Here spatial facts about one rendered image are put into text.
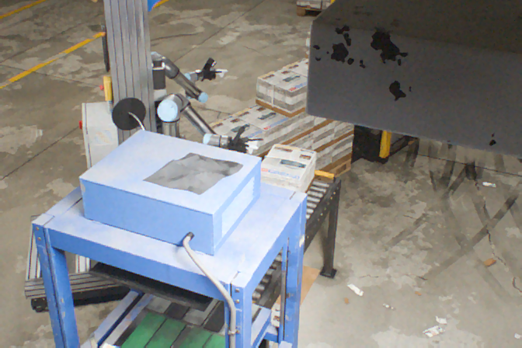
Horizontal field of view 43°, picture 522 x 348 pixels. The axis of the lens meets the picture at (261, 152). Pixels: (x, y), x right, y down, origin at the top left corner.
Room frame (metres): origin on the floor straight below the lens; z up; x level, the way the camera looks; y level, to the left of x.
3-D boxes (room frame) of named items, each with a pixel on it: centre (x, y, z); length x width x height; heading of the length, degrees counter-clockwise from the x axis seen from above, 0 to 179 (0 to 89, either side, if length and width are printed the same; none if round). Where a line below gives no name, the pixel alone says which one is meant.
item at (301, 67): (5.00, -0.38, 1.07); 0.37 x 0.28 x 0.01; 48
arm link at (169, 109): (3.54, 0.56, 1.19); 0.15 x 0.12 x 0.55; 169
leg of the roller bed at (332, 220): (3.73, -0.51, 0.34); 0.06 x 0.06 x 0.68; 67
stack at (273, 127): (4.69, -0.09, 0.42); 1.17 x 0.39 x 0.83; 137
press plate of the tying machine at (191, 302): (2.30, 0.36, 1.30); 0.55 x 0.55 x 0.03; 67
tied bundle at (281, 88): (4.79, -0.17, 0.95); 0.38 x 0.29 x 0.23; 47
